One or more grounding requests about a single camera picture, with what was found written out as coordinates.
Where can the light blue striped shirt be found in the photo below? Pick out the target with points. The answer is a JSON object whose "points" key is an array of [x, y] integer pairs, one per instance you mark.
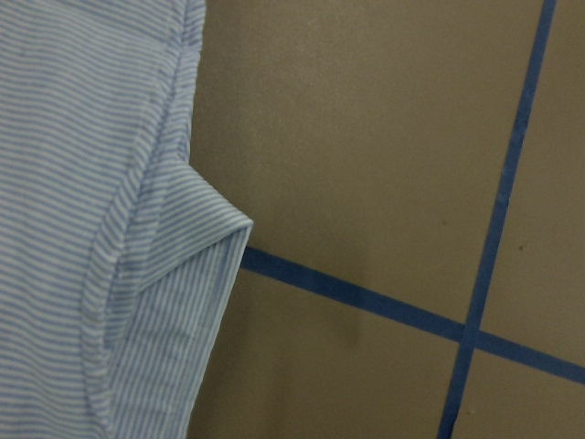
{"points": [[117, 257]]}

